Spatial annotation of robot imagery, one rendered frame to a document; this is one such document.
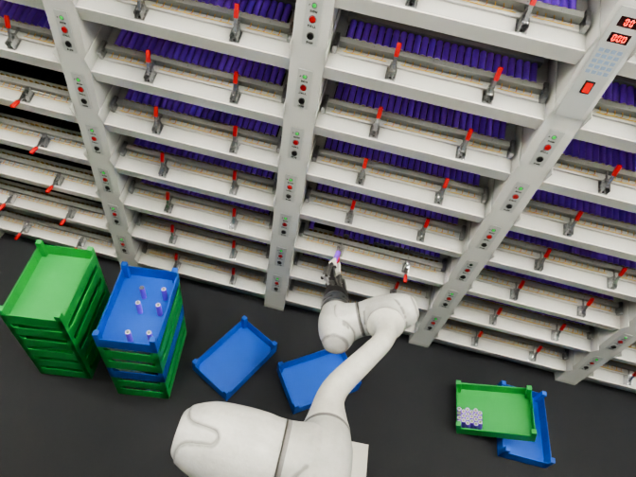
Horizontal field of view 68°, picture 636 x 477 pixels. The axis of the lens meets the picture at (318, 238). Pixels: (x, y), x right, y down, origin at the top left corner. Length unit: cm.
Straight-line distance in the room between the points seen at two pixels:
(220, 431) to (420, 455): 133
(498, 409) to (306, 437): 144
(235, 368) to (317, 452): 125
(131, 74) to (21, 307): 88
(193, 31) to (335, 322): 89
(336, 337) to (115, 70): 104
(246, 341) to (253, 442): 130
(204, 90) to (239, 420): 100
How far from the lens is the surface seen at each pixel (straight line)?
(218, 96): 151
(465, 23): 127
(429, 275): 189
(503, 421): 221
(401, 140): 146
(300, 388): 207
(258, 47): 138
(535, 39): 130
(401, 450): 208
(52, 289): 192
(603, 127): 149
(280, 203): 169
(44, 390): 219
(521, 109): 141
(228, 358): 211
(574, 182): 160
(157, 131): 167
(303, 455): 87
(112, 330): 177
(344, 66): 135
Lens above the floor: 191
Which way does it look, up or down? 49 degrees down
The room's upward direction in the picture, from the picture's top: 13 degrees clockwise
